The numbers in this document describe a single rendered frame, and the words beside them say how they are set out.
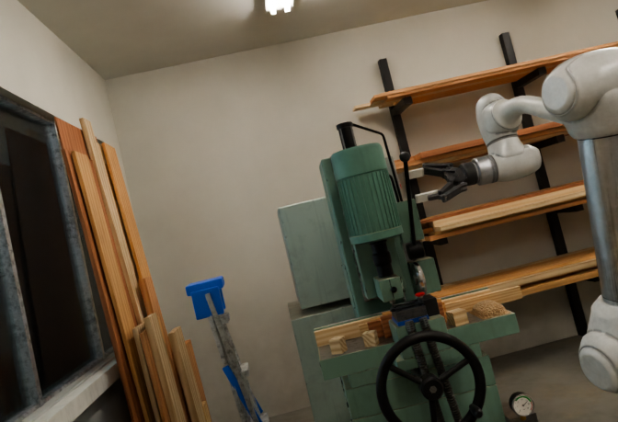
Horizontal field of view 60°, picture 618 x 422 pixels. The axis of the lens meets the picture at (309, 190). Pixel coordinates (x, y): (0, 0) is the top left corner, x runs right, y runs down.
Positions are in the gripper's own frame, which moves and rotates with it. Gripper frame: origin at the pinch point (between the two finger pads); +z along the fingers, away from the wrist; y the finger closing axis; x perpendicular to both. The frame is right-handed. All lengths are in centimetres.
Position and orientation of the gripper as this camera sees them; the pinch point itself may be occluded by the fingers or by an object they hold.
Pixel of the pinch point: (412, 187)
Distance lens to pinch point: 174.1
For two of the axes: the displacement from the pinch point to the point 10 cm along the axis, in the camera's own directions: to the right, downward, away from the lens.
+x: -1.8, -8.2, -5.5
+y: -1.4, -5.3, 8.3
